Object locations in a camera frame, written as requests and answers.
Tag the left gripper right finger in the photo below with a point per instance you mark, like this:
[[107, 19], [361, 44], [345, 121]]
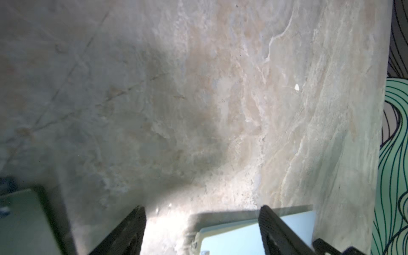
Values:
[[277, 237]]

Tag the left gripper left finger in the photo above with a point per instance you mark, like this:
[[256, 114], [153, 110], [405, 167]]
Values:
[[127, 237]]

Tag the dark green spiral notebook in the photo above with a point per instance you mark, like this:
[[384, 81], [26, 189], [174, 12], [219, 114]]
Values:
[[25, 228]]

